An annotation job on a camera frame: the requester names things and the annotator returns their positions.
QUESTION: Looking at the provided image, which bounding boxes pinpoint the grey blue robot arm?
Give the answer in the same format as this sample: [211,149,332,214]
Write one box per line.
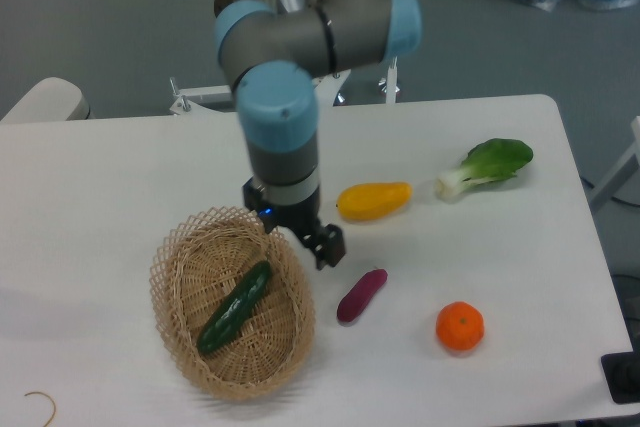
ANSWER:
[214,0,423,267]

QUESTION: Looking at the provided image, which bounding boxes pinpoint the black device at edge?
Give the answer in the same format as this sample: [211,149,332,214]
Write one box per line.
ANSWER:
[601,352,639,405]

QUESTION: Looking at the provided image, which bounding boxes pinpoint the green cucumber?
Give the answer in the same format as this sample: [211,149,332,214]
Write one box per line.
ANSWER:
[196,260,272,356]

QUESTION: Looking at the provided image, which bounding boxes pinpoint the white table leg frame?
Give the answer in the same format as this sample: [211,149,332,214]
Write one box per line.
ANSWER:
[587,116,639,213]

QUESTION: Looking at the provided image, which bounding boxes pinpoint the yellow mango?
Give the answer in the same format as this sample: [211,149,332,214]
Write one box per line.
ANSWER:
[336,182,413,222]

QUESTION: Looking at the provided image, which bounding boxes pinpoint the purple sweet potato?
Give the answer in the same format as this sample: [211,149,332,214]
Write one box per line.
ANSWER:
[336,269,388,324]

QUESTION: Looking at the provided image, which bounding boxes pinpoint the green bok choy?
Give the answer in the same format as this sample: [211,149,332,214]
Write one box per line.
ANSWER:
[434,138,534,201]

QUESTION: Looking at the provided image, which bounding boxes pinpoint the white chair armrest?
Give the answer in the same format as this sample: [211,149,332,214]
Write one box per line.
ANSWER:
[1,77,94,125]

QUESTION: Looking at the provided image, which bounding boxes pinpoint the woven wicker basket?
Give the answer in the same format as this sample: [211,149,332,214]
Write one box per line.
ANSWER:
[150,207,315,401]

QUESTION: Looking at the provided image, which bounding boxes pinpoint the orange tangerine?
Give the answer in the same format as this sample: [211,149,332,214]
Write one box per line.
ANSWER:
[435,301,485,351]

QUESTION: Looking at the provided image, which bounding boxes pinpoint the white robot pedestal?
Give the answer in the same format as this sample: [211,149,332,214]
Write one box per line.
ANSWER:
[169,57,402,116]

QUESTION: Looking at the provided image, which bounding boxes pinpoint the tan rubber band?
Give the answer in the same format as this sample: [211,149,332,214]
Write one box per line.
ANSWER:
[23,391,58,425]

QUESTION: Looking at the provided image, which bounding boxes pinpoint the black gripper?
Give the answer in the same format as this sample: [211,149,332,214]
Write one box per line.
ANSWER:
[242,178,346,270]

